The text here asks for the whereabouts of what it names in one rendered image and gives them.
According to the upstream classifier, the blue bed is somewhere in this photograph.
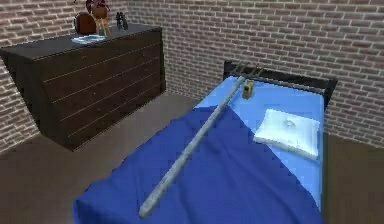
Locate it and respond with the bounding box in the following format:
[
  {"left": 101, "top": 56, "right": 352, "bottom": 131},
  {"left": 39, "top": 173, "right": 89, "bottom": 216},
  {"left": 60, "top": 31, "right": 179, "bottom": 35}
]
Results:
[{"left": 72, "top": 60, "right": 338, "bottom": 224}]

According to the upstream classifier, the white pillow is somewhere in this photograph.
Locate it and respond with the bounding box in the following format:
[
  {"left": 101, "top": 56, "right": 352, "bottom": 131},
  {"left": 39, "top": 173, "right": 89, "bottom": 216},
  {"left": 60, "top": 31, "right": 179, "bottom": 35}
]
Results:
[{"left": 253, "top": 108, "right": 321, "bottom": 160}]

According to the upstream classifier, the red and tan figurine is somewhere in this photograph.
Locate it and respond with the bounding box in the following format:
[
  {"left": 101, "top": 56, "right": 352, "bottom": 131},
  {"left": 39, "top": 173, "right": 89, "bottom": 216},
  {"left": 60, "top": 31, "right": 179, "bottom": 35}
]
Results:
[{"left": 85, "top": 0, "right": 112, "bottom": 38}]

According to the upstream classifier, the dark brown chest of drawers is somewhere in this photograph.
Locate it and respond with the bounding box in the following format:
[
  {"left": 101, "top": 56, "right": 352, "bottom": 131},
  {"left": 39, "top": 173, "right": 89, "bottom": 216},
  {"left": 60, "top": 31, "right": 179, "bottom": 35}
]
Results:
[{"left": 0, "top": 23, "right": 167, "bottom": 152}]

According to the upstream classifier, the small yellow box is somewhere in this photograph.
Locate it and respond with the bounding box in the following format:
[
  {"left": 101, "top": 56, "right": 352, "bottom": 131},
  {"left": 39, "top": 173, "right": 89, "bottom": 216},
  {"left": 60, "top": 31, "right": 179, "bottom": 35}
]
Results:
[{"left": 241, "top": 79, "right": 256, "bottom": 100}]

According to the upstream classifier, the pale blue flat dish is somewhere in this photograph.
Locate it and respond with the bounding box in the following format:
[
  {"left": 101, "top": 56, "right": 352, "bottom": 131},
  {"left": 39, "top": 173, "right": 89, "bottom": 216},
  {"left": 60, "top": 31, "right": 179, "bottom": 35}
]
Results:
[{"left": 71, "top": 33, "right": 106, "bottom": 45}]

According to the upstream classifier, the brown round object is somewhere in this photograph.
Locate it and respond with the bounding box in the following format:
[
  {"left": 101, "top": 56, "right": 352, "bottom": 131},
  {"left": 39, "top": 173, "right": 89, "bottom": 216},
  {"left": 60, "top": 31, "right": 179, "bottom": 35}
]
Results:
[{"left": 73, "top": 11, "right": 98, "bottom": 36}]

